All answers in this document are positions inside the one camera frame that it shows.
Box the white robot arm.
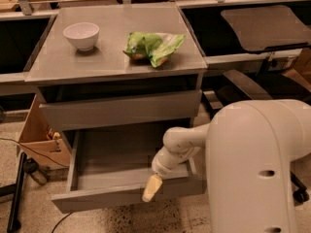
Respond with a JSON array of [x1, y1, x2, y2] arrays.
[[142, 99, 311, 233]]

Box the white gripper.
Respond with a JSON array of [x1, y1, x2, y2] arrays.
[[142, 147, 194, 202]]

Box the brown cardboard box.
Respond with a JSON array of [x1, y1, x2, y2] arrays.
[[18, 97, 71, 170]]

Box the black floor cable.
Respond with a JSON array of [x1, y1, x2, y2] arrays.
[[0, 137, 75, 233]]

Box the black stand leg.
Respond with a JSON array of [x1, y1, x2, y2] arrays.
[[0, 152, 27, 233]]

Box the green chip bag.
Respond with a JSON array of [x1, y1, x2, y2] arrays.
[[123, 32, 185, 68]]

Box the grey drawer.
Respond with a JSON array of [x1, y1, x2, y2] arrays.
[[51, 122, 207, 215], [40, 90, 202, 131]]

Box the black office chair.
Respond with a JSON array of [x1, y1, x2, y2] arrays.
[[201, 5, 311, 204]]

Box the dark bottle on floor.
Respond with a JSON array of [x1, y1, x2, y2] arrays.
[[23, 158, 48, 185]]

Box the white ceramic bowl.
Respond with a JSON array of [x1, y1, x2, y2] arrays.
[[63, 22, 100, 51]]

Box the grey top drawer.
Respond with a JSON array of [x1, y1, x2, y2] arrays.
[[40, 90, 202, 131]]

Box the grey drawer cabinet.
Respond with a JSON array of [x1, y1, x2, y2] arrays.
[[24, 2, 208, 153]]

